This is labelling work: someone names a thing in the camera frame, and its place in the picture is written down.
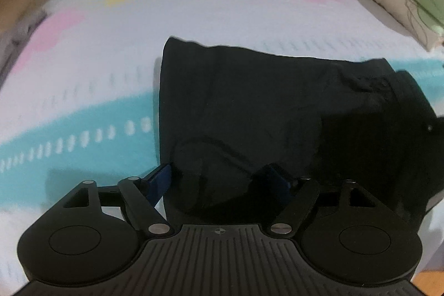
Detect printed pastel blanket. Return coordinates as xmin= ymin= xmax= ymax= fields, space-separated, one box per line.
xmin=0 ymin=0 xmax=444 ymax=283

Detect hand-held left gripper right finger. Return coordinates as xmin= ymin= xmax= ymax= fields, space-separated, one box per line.
xmin=255 ymin=164 xmax=377 ymax=237

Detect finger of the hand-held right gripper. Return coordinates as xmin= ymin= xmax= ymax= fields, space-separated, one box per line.
xmin=391 ymin=70 xmax=444 ymax=144

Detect black pants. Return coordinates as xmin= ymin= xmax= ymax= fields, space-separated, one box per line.
xmin=158 ymin=36 xmax=438 ymax=228

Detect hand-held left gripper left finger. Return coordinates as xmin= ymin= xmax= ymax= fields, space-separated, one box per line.
xmin=64 ymin=163 xmax=174 ymax=237

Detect grey cloth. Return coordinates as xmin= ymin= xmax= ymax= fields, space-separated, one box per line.
xmin=0 ymin=10 xmax=47 ymax=82

